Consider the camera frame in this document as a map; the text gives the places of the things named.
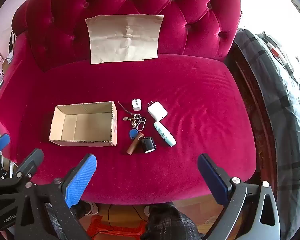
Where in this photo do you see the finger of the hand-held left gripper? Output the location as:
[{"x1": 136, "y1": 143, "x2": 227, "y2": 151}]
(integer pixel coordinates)
[
  {"x1": 13, "y1": 148, "x2": 44, "y2": 180},
  {"x1": 0, "y1": 133, "x2": 11, "y2": 158}
]

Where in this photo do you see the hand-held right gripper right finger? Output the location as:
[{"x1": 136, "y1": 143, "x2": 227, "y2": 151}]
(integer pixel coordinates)
[{"x1": 197, "y1": 153, "x2": 282, "y2": 240}]

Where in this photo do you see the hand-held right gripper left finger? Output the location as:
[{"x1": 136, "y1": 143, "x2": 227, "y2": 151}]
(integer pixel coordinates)
[{"x1": 14, "y1": 153, "x2": 97, "y2": 240}]

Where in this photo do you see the cardboard box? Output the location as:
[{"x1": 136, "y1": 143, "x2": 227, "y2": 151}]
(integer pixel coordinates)
[{"x1": 49, "y1": 101, "x2": 118, "y2": 147}]

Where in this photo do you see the brown lipstick tube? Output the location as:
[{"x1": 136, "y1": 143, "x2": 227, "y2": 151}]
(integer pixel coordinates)
[{"x1": 126, "y1": 132, "x2": 144, "y2": 155}]

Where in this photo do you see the light blue cosmetic tube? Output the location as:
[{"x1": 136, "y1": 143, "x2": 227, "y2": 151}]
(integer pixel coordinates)
[{"x1": 153, "y1": 121, "x2": 177, "y2": 147}]

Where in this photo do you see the key ring with blue fob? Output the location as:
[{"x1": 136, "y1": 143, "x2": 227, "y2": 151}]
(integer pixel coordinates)
[{"x1": 117, "y1": 101, "x2": 147, "y2": 140}]

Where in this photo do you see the glossy black rounded jar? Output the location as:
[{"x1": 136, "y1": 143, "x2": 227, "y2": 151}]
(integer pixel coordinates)
[{"x1": 141, "y1": 137, "x2": 157, "y2": 154}]

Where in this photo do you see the large white plug charger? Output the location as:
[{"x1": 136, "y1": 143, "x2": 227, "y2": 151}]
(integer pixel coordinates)
[{"x1": 147, "y1": 101, "x2": 168, "y2": 121}]

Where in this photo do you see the white shoe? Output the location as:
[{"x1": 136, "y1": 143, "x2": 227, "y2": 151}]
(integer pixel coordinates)
[{"x1": 77, "y1": 200, "x2": 99, "y2": 217}]

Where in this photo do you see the red plastic stool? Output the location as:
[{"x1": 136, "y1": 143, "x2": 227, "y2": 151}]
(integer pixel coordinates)
[{"x1": 86, "y1": 215, "x2": 147, "y2": 237}]

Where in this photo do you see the person's right leg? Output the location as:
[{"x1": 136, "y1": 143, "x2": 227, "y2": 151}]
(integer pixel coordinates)
[{"x1": 141, "y1": 203, "x2": 199, "y2": 240}]

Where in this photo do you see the small brown cardboard carton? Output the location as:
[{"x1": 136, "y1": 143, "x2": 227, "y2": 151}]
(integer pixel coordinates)
[{"x1": 1, "y1": 57, "x2": 13, "y2": 70}]

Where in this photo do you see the red velvet tufted sofa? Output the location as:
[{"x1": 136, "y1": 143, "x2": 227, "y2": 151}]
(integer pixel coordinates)
[{"x1": 0, "y1": 0, "x2": 257, "y2": 205}]

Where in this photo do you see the grey plaid blanket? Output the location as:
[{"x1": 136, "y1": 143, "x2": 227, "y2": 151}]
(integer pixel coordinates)
[{"x1": 234, "y1": 29, "x2": 300, "y2": 240}]

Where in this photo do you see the black power adapter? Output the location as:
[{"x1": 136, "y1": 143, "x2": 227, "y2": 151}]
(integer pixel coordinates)
[{"x1": 7, "y1": 31, "x2": 17, "y2": 54}]

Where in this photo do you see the creased brown paper sheet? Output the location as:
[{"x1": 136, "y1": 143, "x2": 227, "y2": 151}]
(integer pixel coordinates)
[{"x1": 85, "y1": 14, "x2": 164, "y2": 65}]

